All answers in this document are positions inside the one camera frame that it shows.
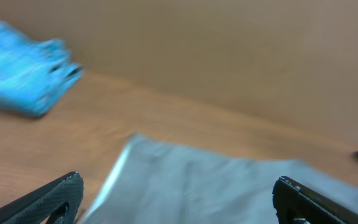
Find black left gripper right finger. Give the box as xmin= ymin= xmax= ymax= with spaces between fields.
xmin=272 ymin=176 xmax=358 ymax=224

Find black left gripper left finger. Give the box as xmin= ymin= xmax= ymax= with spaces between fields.
xmin=0 ymin=172 xmax=84 ymax=224

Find grey shorts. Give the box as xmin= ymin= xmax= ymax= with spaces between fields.
xmin=83 ymin=135 xmax=358 ymax=224

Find folded blue denim jeans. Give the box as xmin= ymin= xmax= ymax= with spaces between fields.
xmin=0 ymin=21 xmax=83 ymax=118

